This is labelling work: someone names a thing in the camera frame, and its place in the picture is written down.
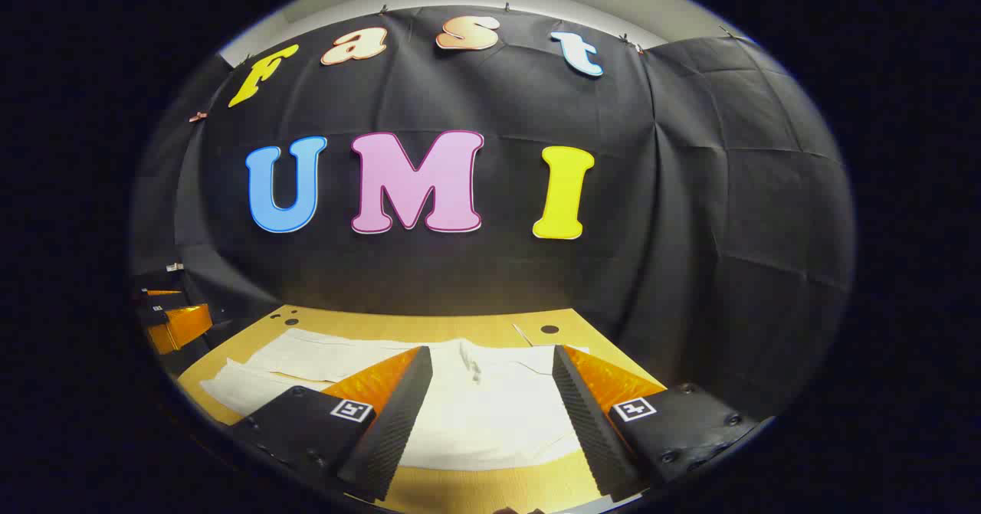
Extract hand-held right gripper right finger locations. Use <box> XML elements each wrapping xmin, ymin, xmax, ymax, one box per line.
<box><xmin>552</xmin><ymin>345</ymin><xmax>760</xmax><ymax>500</ymax></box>

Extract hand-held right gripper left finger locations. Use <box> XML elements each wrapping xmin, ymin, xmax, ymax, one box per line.
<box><xmin>230</xmin><ymin>345</ymin><xmax>435</xmax><ymax>503</ymax></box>

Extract white jeans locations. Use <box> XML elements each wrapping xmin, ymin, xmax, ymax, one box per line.
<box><xmin>201</xmin><ymin>328</ymin><xmax>591</xmax><ymax>471</ymax></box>

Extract black backdrop cloth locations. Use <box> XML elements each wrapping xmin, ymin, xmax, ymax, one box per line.
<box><xmin>130</xmin><ymin>5</ymin><xmax>856</xmax><ymax>415</ymax></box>

